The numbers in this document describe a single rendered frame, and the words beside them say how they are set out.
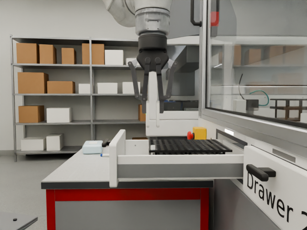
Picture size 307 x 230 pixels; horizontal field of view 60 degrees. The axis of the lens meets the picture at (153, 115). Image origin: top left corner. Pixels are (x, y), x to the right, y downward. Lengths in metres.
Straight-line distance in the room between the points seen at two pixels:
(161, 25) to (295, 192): 0.46
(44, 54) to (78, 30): 0.85
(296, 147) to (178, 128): 1.17
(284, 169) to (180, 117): 1.15
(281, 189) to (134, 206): 0.58
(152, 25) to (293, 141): 0.41
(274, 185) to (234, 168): 0.19
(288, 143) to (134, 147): 0.54
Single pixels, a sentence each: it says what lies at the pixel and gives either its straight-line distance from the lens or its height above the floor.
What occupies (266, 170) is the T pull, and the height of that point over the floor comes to 0.91.
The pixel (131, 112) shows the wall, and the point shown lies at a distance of 4.97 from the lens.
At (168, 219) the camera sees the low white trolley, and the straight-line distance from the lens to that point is 0.99.
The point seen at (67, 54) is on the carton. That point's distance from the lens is 4.63.
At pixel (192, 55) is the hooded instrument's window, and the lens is 1.65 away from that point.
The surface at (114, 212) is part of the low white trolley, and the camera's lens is 0.99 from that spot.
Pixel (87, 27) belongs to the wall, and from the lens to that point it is 5.13.
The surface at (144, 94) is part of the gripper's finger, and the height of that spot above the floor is 1.05.
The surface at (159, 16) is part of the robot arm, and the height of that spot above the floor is 1.24.
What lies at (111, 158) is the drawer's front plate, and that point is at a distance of 0.66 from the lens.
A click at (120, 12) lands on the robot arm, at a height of 1.29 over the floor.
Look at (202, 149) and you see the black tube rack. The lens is 0.74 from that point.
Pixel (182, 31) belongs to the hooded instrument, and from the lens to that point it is 1.64.
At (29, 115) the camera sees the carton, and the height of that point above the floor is 0.74.
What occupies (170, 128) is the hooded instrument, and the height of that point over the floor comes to 0.85.
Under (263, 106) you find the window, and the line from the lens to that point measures 0.65.
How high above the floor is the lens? 1.04
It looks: 4 degrees down
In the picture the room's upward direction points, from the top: straight up
